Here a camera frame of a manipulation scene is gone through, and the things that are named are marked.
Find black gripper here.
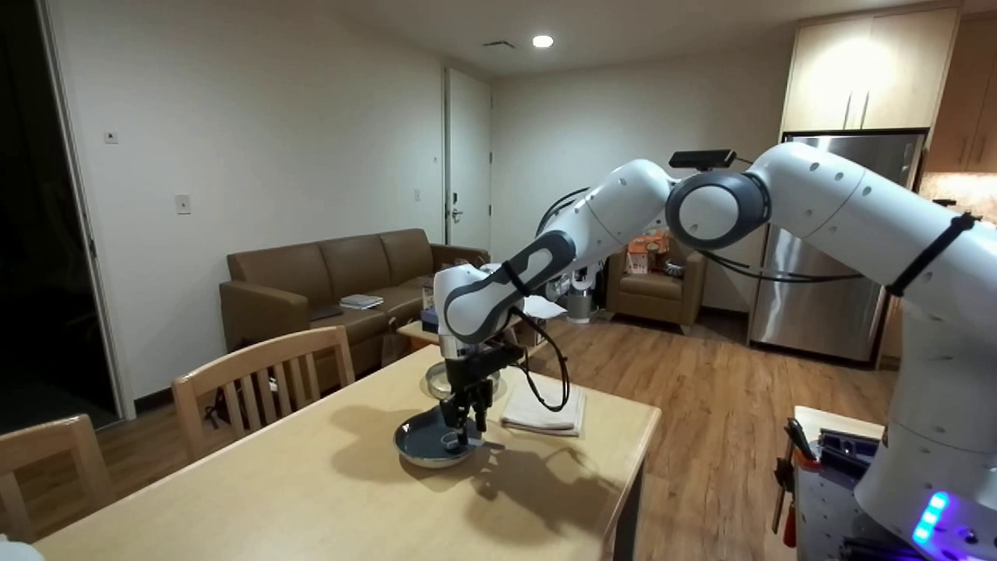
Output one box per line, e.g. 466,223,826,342
441,342,530,445

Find blue speckled bowl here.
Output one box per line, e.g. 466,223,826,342
393,406,488,470

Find glass pot lid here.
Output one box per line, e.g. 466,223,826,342
424,356,509,406

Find light wooden coffee table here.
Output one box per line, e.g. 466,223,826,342
396,308,569,370

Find white papers pile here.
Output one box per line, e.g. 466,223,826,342
519,294,569,325

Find papers stack on sofa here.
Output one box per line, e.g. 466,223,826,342
337,294,391,317

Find brown leather sofa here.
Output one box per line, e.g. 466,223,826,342
214,229,493,380

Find wooden slat-back chair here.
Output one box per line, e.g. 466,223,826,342
0,415,116,547
168,325,358,463

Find brown armchair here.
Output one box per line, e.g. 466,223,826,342
603,229,710,338

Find orange box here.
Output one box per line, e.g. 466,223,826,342
623,229,676,281

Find white door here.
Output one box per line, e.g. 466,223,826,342
441,70,494,258

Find stainless steel refrigerator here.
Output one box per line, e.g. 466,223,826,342
748,129,933,368

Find light wooden kitchen cabinets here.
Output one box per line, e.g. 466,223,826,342
779,6,997,176

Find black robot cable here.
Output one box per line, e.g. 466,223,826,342
511,305,576,415

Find red handled tool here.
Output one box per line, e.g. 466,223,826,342
770,415,826,553

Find black camera on stand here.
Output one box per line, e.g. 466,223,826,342
667,147,738,172

